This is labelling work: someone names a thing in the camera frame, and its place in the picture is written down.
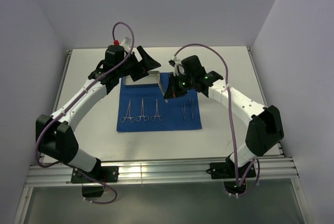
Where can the aluminium extrusion rail frame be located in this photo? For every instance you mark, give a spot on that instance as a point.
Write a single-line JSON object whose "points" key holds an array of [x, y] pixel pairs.
{"points": [[162, 177]]}

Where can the steel surgical scissors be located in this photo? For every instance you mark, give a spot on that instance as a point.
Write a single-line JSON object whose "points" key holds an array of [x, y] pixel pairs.
{"points": [[157, 115]]}

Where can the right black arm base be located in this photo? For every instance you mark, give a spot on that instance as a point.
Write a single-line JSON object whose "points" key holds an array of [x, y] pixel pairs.
{"points": [[226, 170]]}

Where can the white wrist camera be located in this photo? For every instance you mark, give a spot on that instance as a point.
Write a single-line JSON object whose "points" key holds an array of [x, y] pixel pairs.
{"points": [[177, 65], [127, 44]]}

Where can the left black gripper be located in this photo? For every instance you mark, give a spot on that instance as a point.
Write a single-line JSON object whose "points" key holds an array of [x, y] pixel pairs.
{"points": [[139, 68]]}

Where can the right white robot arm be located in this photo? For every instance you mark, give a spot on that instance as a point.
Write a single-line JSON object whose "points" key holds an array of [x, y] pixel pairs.
{"points": [[264, 125]]}

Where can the steel fine pointed tweezers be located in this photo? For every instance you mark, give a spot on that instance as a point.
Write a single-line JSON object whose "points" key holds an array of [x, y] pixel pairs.
{"points": [[191, 103]]}

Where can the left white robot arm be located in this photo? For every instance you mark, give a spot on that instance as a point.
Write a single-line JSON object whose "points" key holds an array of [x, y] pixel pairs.
{"points": [[55, 133]]}

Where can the metal instrument tray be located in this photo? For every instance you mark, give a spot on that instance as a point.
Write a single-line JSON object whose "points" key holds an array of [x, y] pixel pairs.
{"points": [[151, 80]]}

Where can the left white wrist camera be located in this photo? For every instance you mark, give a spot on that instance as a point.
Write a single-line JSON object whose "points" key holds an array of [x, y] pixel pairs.
{"points": [[127, 44]]}

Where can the steel needle holder forceps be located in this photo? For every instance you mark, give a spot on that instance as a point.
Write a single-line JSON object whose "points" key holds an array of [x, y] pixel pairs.
{"points": [[128, 116]]}

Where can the blue surgical drape cloth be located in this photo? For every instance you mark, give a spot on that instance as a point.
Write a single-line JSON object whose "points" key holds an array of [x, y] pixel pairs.
{"points": [[169, 109]]}

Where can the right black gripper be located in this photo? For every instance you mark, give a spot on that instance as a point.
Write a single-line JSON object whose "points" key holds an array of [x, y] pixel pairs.
{"points": [[176, 86]]}

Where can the steel hemostat forceps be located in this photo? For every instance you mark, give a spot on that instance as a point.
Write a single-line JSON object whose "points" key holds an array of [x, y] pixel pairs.
{"points": [[142, 116]]}

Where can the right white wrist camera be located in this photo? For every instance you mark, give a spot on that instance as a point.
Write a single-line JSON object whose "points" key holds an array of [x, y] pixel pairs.
{"points": [[177, 65]]}

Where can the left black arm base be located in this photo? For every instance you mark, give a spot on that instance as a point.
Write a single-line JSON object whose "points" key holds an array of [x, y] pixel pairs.
{"points": [[104, 174]]}

